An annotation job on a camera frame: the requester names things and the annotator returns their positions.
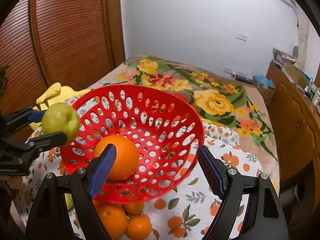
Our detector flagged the green apple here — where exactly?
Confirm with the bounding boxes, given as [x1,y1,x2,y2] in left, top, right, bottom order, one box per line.
[41,102,80,145]

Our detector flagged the large orange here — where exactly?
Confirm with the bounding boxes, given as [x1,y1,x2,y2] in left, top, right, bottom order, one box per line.
[94,135,139,180]
[93,200,128,239]

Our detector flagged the small mandarin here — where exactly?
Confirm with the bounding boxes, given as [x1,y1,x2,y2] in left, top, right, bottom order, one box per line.
[125,214,152,240]
[121,202,145,215]

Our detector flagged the yellow Pikachu plush toy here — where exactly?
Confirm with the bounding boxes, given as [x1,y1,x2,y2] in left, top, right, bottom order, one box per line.
[29,82,89,130]

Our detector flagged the orange-print white tablecloth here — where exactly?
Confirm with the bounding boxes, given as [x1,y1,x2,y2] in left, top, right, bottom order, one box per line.
[14,121,263,239]

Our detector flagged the brown louvered wardrobe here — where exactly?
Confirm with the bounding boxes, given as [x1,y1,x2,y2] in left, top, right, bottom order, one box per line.
[1,0,125,113]

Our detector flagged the red perforated plastic basket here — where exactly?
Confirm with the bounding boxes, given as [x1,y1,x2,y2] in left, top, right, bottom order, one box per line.
[60,85,204,204]

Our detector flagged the wooden sideboard cabinet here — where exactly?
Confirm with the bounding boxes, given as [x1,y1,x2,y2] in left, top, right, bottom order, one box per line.
[266,63,319,236]

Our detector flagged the floral bed blanket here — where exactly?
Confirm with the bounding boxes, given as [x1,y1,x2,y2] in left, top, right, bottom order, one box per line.
[94,54,280,189]

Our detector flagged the cardboard box with blue bags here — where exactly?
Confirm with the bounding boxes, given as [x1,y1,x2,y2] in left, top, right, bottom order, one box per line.
[252,73,276,105]

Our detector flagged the cardboard box on cabinet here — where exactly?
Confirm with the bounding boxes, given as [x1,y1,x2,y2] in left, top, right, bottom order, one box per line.
[285,63,309,89]

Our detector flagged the beige curtain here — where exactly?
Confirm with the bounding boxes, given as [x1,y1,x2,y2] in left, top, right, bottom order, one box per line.
[293,3,309,71]

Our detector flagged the white wall socket strip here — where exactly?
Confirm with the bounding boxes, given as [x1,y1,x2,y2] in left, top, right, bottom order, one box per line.
[223,67,251,80]

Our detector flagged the white wall switch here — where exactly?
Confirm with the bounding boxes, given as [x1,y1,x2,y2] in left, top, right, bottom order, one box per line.
[236,33,248,42]

